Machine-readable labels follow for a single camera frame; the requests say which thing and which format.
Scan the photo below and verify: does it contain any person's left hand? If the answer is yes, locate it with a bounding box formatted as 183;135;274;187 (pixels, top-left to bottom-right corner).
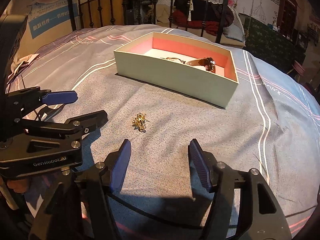
6;179;29;195

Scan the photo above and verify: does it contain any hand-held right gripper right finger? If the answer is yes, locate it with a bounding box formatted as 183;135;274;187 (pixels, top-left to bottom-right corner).
188;138;293;240

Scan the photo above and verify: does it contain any black metal bed frame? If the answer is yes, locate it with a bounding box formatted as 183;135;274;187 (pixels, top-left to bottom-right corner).
65;0;247;44

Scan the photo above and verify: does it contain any tan leather strap wristwatch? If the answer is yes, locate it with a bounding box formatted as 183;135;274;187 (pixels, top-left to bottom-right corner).
184;57;217;74

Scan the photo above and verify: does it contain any pile of dark clothes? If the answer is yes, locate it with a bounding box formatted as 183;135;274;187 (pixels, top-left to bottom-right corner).
174;0;235;37

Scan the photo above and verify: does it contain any white tassel cord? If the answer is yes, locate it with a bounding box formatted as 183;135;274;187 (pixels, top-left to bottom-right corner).
187;0;195;22

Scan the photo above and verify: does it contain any black cable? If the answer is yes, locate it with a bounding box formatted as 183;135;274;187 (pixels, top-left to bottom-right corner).
107;192;237;231

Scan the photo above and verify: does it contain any blue and white wall poster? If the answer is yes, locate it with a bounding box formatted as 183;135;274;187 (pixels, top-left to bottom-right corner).
26;0;73;41

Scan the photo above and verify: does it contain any green patterned counter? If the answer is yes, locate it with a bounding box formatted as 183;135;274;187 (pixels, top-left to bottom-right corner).
243;15;307;66

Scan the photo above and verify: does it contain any pale green box pink lining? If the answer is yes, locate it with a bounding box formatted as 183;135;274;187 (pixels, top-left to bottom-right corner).
114;32;238;110

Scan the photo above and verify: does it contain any gold brooch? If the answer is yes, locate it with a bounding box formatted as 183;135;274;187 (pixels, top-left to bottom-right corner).
132;113;151;132

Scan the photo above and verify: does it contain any white wicker hanging chair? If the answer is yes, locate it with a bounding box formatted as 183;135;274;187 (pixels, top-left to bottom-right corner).
156;0;247;48

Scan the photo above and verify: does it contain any pink stool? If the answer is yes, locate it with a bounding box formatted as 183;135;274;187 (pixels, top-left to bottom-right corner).
287;61;306;76

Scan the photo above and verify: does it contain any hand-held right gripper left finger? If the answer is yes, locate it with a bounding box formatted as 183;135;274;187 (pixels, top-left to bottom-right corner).
27;139;132;240

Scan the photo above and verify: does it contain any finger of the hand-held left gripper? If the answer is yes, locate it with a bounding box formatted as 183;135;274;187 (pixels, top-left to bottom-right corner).
20;109;108;141
6;86;78;122

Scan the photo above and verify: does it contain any light blue pillow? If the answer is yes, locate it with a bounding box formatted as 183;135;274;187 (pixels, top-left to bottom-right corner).
222;24;246;43

